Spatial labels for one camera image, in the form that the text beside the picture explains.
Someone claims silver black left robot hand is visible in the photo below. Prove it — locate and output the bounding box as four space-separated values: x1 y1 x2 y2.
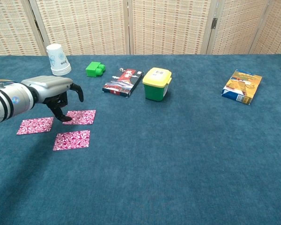
21 75 84 122

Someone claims pink patterned card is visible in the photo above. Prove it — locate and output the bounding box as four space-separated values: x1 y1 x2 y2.
16 117 55 135
62 109 97 126
52 130 91 151

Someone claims white paper cup stack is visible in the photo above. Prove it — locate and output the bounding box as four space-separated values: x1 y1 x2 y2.
46 44 72 76

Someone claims green toy brick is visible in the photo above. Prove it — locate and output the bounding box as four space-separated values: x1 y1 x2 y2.
85 61 107 77

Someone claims woven folding screen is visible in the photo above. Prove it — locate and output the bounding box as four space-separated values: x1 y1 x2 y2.
0 0 281 57

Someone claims black red card box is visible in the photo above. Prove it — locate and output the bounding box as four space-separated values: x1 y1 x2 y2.
102 67 144 97

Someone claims green bin yellow lid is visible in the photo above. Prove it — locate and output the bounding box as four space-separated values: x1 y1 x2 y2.
142 67 173 102

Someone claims yellow blue snack box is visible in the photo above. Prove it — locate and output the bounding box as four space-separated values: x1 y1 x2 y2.
221 69 263 105

